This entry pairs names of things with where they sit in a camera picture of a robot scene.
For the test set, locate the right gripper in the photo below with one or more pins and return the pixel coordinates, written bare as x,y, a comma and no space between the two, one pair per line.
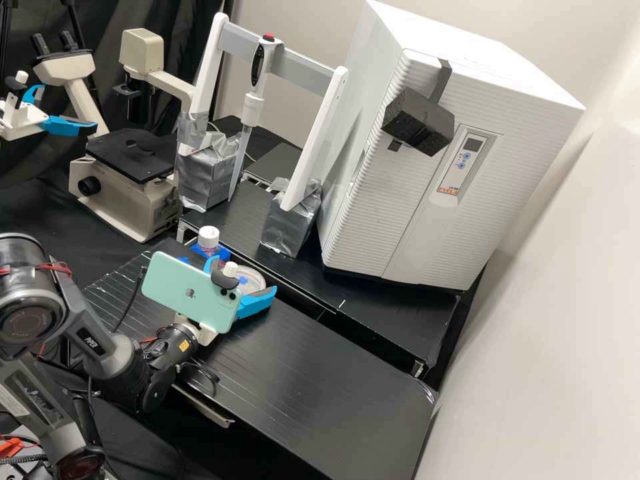
205,336

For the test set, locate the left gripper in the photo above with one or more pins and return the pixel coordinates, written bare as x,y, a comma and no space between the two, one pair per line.
17,122

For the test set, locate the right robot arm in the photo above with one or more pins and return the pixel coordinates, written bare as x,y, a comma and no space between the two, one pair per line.
45,310

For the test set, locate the left phone holder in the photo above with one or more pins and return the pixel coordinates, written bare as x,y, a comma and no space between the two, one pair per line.
21,78

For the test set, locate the small bottle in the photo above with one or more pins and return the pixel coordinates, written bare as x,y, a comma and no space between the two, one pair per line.
209,242

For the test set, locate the blue bottle holder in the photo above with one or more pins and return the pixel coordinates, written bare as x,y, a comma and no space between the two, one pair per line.
194,258

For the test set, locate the cream microscope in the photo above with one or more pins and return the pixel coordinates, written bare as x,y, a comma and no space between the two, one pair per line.
125,195

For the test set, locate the white pipette stand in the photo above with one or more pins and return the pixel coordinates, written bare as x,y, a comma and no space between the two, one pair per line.
310,145

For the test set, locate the pipette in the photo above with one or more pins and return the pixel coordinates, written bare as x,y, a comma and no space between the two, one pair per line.
261,65

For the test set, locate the incubator door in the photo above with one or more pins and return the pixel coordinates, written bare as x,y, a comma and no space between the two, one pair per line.
470,210

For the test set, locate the white incubator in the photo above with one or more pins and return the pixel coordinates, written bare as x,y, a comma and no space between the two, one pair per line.
380,45

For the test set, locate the right wrist camera phone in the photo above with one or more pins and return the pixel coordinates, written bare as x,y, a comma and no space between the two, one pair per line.
185,287

